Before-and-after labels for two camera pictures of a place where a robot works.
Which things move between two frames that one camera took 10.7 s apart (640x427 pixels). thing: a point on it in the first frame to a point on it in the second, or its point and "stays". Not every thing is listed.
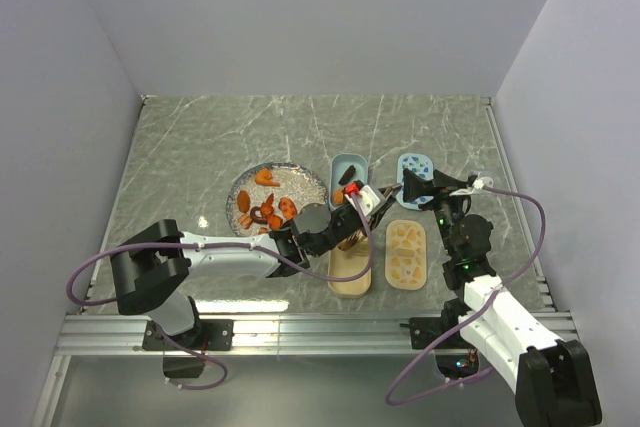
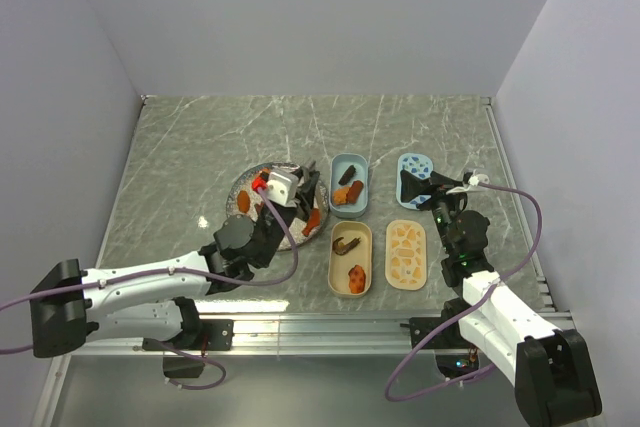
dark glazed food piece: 348,244 stays
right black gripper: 415,187 stays
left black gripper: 377,216 to 305,197
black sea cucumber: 347,175 stays
